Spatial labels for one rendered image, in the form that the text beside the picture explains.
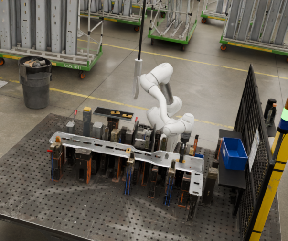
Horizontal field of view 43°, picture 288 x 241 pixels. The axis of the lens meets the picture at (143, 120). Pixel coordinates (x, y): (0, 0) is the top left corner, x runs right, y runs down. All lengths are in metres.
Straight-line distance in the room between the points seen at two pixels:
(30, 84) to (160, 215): 3.39
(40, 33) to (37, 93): 1.91
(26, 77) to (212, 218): 3.61
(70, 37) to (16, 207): 4.65
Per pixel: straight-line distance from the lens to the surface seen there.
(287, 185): 5.13
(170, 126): 2.88
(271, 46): 9.72
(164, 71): 3.29
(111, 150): 3.25
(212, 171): 3.10
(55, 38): 7.41
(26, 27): 7.60
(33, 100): 5.94
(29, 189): 3.33
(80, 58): 7.29
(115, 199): 3.22
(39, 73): 5.72
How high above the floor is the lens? 2.83
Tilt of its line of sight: 29 degrees down
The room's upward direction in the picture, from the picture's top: 7 degrees clockwise
